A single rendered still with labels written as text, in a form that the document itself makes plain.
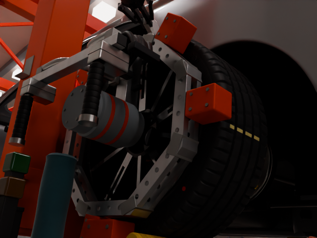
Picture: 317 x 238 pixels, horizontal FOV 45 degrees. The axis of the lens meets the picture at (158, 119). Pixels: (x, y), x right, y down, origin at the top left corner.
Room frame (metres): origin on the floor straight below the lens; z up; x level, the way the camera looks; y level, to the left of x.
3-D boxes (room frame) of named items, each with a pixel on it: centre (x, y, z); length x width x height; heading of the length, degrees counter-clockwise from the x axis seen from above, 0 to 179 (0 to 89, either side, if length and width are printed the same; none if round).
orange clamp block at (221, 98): (0.86, -0.12, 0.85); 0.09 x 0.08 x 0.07; 44
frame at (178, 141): (1.08, 0.10, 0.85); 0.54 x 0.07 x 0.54; 44
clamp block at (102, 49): (0.82, 0.13, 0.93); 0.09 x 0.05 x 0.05; 134
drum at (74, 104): (1.03, 0.16, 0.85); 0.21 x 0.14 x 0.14; 134
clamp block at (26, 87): (1.06, 0.37, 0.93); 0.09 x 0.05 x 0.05; 134
